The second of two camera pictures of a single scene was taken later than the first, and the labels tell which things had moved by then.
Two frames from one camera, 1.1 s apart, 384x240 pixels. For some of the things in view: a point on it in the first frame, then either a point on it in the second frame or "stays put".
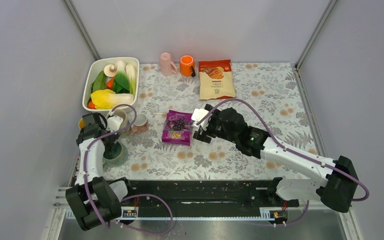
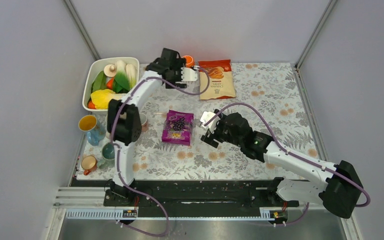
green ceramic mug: (116, 156) stays put
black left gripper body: (109, 142) -> (175, 75)
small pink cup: (140, 123) stays put
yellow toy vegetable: (107, 99) stays put
